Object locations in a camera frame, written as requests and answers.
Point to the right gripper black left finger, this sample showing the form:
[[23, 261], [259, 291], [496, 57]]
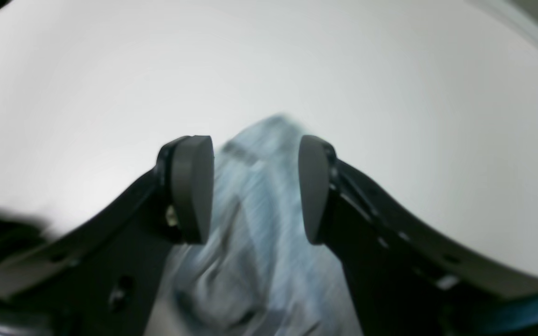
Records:
[[102, 278]]

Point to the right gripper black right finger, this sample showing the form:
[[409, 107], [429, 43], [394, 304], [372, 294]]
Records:
[[404, 277]]

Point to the grey T-shirt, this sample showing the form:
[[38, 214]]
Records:
[[257, 275]]

